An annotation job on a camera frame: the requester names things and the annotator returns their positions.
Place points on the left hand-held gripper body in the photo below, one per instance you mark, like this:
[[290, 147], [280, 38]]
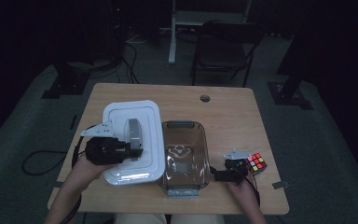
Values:
[[104, 151]]

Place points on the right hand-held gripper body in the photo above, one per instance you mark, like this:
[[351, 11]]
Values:
[[236, 169]]

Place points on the colourful puzzle cube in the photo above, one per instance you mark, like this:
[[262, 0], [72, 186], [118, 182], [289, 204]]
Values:
[[257, 163]]

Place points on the clear plastic storage container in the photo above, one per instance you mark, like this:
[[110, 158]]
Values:
[[185, 155]]

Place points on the person's right hand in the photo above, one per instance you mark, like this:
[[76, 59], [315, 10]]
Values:
[[245, 193]]

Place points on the person's left hand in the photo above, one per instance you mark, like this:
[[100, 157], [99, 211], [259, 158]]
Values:
[[88, 172]]

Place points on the grey tape piece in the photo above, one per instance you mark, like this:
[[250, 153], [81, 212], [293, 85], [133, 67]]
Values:
[[59, 184], [280, 185]]

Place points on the small black floor strip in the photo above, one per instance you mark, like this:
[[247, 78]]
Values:
[[73, 122]]

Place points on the black stand base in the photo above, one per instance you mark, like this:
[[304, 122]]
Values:
[[66, 84], [287, 95]]

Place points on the black folding chair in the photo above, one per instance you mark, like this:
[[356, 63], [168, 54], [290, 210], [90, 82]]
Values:
[[223, 46]]

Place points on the white desk frame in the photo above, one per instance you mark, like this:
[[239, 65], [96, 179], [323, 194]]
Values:
[[172, 37]]

